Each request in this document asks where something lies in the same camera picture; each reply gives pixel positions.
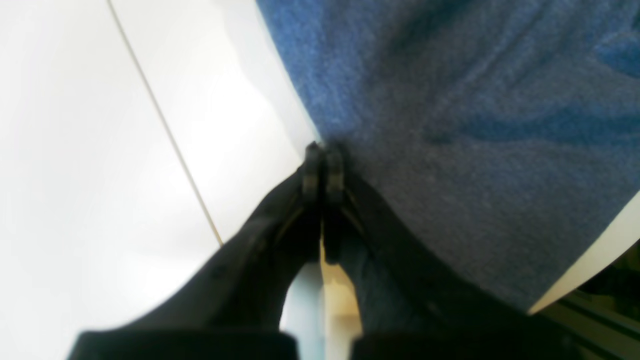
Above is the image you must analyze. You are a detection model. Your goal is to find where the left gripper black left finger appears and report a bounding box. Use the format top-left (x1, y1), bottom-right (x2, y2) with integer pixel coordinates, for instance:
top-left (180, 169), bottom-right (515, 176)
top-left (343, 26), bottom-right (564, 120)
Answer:
top-left (69, 143), bottom-right (323, 360)

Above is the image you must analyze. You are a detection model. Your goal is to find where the blue grey T-shirt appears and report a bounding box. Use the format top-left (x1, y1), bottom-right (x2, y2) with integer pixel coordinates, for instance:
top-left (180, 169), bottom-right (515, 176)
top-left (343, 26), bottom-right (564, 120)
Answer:
top-left (257, 0), bottom-right (640, 312)

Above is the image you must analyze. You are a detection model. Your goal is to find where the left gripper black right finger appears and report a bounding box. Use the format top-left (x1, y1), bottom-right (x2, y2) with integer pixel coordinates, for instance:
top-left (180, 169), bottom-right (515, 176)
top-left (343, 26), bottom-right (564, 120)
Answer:
top-left (322, 147), bottom-right (583, 360)

